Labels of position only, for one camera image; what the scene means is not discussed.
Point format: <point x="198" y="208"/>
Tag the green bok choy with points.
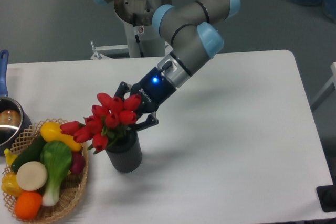
<point x="56" y="156"/>

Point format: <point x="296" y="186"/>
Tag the green cucumber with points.
<point x="31" y="153"/>

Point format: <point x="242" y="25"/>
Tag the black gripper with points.
<point x="154" y="89"/>

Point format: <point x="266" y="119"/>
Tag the yellow squash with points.
<point x="50" y="131"/>

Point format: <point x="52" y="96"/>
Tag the dark grey ribbed vase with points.
<point x="125" y="154"/>

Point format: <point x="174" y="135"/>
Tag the orange fruit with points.
<point x="28" y="205"/>

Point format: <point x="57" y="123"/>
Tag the black device at table edge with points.
<point x="326" y="195"/>

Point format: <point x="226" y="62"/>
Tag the white frame at right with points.
<point x="326" y="90"/>

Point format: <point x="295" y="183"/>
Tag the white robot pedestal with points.
<point x="142" y="39"/>

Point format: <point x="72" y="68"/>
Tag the blue handled saucepan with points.
<point x="13" y="118"/>

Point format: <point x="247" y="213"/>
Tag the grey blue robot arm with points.
<point x="184" y="36"/>

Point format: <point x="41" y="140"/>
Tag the yellow bell pepper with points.
<point x="10" y="185"/>

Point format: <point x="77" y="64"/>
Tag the purple red radish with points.
<point x="78" y="163"/>

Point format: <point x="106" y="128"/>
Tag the red tulip bouquet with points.
<point x="108" y="124"/>

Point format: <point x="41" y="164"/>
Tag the woven wicker basket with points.
<point x="71" y="190"/>

